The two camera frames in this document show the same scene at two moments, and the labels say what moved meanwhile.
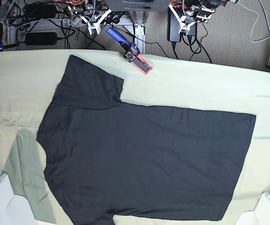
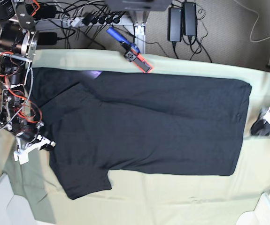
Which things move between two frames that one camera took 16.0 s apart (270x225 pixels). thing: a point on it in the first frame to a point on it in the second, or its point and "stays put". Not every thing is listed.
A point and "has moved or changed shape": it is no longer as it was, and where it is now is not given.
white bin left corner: x=2 y=206 stays put
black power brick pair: x=173 y=27 stays put
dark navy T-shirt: x=104 y=158 has moved or changed shape
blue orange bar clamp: x=133 y=54 stays put
